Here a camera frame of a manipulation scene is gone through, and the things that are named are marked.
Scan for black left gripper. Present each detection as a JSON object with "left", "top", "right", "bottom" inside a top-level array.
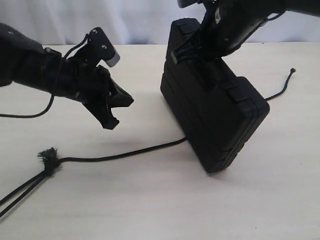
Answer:
[{"left": 74, "top": 65, "right": 134, "bottom": 130}]

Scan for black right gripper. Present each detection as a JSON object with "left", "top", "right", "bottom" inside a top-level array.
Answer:
[{"left": 174, "top": 0, "right": 268, "bottom": 63}]

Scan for black plastic carrying case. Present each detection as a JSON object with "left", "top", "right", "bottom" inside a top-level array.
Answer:
[{"left": 160, "top": 18, "right": 270, "bottom": 174}]

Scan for black braided rope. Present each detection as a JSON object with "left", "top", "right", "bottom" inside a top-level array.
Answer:
[{"left": 0, "top": 68, "right": 297, "bottom": 216}]

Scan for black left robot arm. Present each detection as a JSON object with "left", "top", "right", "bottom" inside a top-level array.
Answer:
[{"left": 0, "top": 23, "right": 134, "bottom": 130}]

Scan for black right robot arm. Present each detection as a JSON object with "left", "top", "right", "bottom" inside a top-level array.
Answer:
[{"left": 171, "top": 0, "right": 320, "bottom": 63}]

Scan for white backdrop curtain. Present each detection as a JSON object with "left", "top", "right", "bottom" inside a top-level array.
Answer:
[{"left": 0, "top": 0, "right": 320, "bottom": 47}]

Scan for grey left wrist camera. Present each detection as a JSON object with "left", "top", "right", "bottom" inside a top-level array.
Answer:
[{"left": 88, "top": 27, "right": 121, "bottom": 68}]

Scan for thin black left camera cable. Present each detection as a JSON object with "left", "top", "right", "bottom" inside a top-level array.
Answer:
[{"left": 0, "top": 34, "right": 92, "bottom": 119}]

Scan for thin black camera cable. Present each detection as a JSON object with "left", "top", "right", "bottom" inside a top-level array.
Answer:
[
  {"left": 239, "top": 9, "right": 285, "bottom": 43},
  {"left": 0, "top": 34, "right": 92, "bottom": 119}
]

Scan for thin black right camera cable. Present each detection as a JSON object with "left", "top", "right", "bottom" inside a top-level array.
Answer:
[{"left": 239, "top": 9, "right": 285, "bottom": 43}]

